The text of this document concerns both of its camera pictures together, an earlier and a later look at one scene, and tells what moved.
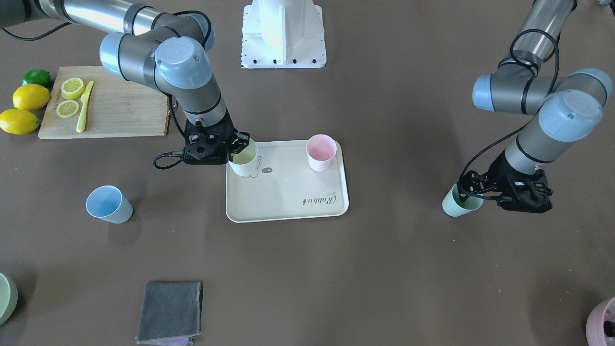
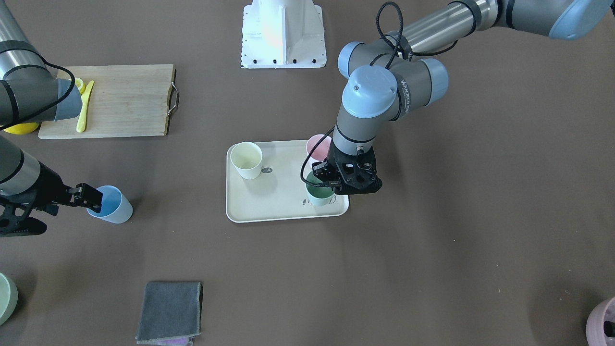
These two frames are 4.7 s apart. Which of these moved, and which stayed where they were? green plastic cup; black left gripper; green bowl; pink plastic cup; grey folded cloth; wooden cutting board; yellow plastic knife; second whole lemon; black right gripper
Moved: black left gripper; green plastic cup; black right gripper
Stayed: green bowl; pink plastic cup; second whole lemon; wooden cutting board; grey folded cloth; yellow plastic knife
